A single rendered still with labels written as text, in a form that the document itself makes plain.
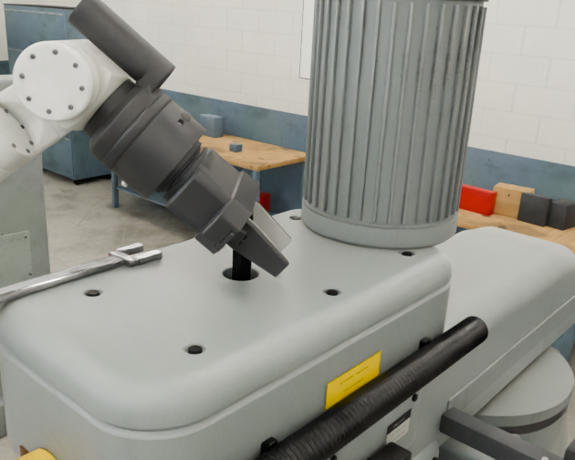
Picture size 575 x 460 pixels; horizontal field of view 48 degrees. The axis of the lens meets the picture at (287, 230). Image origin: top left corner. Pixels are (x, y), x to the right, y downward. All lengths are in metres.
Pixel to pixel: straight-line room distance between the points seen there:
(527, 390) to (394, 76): 0.66
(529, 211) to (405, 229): 3.78
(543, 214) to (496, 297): 3.46
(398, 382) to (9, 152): 0.43
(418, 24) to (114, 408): 0.48
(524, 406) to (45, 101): 0.87
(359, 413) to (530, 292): 0.57
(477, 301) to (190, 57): 6.36
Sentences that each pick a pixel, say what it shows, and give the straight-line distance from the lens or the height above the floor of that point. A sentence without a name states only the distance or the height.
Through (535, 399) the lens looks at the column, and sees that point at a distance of 1.18.
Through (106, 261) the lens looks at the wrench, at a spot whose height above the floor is 1.90.
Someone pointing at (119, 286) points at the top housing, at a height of 1.89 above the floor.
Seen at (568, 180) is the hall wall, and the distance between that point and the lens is 4.95.
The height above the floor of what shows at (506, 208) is 0.94.
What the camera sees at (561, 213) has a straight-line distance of 4.48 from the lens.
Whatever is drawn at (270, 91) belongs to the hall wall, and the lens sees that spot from 6.36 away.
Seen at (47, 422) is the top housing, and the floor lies 1.82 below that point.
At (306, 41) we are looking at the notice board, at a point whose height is 1.86.
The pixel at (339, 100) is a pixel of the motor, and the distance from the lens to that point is 0.75.
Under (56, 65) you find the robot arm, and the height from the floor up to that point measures 2.10.
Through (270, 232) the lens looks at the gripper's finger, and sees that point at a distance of 0.67.
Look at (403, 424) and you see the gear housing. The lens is 0.82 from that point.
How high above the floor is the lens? 2.15
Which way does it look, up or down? 19 degrees down
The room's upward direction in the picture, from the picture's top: 3 degrees clockwise
